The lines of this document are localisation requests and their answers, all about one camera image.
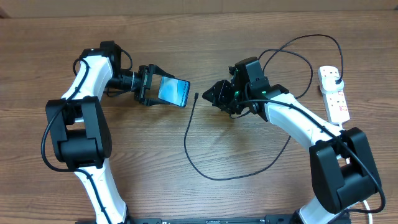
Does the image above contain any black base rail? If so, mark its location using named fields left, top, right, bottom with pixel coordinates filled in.
left=75, top=213, right=299, bottom=224

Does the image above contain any white power strip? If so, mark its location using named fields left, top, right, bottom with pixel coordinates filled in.
left=317, top=65, right=350, bottom=126

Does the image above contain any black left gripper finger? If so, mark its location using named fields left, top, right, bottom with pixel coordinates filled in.
left=143, top=98, right=168, bottom=106
left=151, top=64, right=175, bottom=78

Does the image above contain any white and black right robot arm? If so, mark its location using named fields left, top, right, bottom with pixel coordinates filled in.
left=202, top=57, right=386, bottom=223

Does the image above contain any white power strip cord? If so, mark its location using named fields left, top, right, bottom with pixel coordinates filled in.
left=338, top=123, right=373, bottom=224

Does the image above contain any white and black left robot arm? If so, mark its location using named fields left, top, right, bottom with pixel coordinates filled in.
left=41, top=41, right=171, bottom=223

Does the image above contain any black smartphone with blue screen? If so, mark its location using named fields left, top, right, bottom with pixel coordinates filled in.
left=158, top=77, right=190, bottom=108

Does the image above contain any white charger plug adapter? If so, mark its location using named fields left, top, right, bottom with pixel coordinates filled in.
left=320, top=77, right=345, bottom=94

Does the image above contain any black charger cable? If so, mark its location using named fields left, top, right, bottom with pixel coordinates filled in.
left=183, top=34, right=345, bottom=182

